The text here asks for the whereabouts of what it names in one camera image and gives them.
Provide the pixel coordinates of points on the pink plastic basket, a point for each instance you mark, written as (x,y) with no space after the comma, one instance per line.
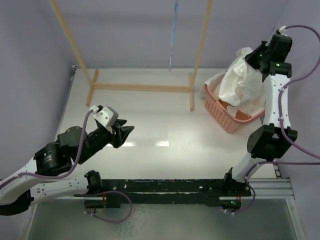
(230,123)

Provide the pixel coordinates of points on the blue wire hanger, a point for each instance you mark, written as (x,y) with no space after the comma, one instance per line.
(175,17)

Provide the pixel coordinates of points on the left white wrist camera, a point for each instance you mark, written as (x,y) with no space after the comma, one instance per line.
(104,116)

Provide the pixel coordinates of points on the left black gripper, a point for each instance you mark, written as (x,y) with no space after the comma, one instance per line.
(122,133)

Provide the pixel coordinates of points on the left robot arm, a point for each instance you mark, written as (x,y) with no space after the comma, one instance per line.
(44,176)

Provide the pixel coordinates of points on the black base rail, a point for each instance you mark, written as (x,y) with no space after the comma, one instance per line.
(209,192)

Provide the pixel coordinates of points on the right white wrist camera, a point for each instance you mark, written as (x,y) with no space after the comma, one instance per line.
(282,31)

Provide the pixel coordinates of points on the white shirt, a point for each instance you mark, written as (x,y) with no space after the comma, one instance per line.
(240,86)

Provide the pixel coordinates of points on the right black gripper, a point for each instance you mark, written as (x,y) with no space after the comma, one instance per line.
(250,58)

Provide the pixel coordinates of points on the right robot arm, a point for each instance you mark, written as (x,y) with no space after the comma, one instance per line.
(272,140)

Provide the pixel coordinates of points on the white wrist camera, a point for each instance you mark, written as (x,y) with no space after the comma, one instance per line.
(104,116)
(282,31)

